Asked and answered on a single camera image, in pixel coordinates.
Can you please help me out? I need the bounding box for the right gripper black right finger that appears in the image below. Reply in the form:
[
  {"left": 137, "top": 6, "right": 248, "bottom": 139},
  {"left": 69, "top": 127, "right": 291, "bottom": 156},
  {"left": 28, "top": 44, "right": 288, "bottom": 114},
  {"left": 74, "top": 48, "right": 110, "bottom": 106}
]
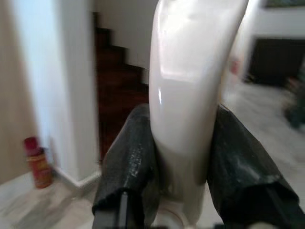
[{"left": 206, "top": 104, "right": 300, "bottom": 229}]

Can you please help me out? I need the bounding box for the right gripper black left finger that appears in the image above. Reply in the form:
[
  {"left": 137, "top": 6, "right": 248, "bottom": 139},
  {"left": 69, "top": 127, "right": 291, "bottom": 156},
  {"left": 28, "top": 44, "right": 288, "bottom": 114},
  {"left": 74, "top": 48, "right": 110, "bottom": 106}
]
[{"left": 91, "top": 104, "right": 161, "bottom": 229}]

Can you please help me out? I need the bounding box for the dark wooden staircase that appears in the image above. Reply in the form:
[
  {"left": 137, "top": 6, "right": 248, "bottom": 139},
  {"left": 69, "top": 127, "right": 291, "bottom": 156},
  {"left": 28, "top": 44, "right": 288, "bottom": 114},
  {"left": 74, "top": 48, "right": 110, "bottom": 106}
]
[{"left": 94, "top": 11, "right": 150, "bottom": 165}]

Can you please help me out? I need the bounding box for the red spray can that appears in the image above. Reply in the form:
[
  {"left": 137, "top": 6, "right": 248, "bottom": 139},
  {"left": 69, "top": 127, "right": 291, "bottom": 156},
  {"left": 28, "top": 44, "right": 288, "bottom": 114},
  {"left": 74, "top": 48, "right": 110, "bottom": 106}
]
[{"left": 23, "top": 136, "right": 53, "bottom": 189}]

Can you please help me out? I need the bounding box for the black low cabinet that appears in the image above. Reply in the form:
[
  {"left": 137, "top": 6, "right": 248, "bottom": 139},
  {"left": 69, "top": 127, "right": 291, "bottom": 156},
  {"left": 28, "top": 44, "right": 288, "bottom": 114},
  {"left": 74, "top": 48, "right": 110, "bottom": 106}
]
[{"left": 247, "top": 35, "right": 305, "bottom": 87}]

